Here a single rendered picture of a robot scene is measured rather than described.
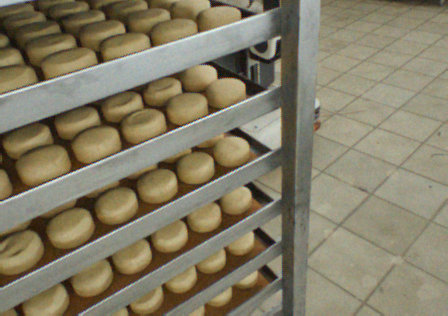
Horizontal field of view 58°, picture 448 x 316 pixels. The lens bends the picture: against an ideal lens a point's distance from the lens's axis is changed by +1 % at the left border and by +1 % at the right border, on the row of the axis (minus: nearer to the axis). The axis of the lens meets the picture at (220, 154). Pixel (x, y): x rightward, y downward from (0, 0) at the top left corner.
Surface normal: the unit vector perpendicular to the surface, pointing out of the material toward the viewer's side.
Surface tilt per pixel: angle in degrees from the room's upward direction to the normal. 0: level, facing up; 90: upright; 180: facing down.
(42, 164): 0
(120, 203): 0
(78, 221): 0
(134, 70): 90
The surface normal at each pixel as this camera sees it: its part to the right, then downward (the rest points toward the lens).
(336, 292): -0.09, -0.81
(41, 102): 0.56, 0.44
